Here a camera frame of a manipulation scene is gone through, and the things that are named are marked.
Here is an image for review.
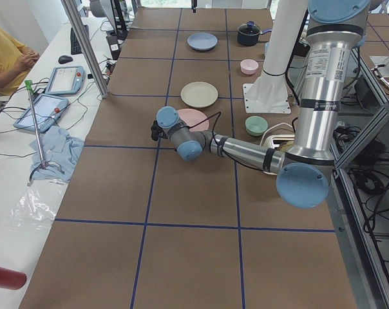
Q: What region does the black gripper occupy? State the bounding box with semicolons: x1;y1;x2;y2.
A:
151;120;167;142

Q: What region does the pink plate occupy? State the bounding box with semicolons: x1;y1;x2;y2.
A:
177;108;209;132

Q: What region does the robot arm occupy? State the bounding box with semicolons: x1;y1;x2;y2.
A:
151;1;370;209

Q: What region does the cream plate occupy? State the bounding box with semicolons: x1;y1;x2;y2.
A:
180;82;218;108

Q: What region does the light blue cloth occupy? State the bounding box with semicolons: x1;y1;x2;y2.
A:
30;126;84;182

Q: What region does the green bowl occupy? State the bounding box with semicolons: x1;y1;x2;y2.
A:
245;115;268;136

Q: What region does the blue plate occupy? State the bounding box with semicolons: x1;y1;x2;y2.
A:
187;32;218;52

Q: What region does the teach pendant far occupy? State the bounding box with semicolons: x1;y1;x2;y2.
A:
45;66;84;95

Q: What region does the teach pendant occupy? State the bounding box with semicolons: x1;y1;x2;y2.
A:
14;94;69;133
45;66;84;95

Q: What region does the teach pendant near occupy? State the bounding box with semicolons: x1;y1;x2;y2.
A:
14;94;69;133

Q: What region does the pink bowl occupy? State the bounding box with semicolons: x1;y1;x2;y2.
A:
240;59;259;75

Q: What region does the black keyboard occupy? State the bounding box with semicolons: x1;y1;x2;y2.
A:
70;24;90;55

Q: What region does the black computer mouse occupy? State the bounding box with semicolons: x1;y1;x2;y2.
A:
58;55;73;64

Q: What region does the cream toaster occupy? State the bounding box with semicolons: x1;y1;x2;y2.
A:
260;134;294;151

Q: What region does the toast slice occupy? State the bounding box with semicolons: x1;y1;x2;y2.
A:
277;141;294;153

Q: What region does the dark blue saucepan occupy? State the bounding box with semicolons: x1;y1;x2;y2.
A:
237;28;272;46

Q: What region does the reacher grabber stick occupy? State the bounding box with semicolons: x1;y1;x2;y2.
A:
24;80;64;186

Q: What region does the glass pot lid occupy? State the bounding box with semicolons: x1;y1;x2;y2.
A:
238;21;260;35

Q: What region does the light blue cup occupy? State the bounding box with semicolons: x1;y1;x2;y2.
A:
264;42;270;57

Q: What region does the clear plastic bag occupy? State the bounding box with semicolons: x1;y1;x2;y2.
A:
8;180;68;232

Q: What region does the person in yellow shirt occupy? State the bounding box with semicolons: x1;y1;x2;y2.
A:
0;29;40;96

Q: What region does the red bottle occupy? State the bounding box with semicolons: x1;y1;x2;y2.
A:
0;267;27;290

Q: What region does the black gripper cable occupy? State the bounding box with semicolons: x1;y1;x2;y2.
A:
178;111;300;171

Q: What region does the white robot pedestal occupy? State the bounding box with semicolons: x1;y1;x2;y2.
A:
243;0;308;114

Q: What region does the white toaster cable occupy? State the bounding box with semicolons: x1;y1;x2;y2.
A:
260;122;295;147

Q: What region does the aluminium frame post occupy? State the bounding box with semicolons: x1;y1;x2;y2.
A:
61;0;108;98

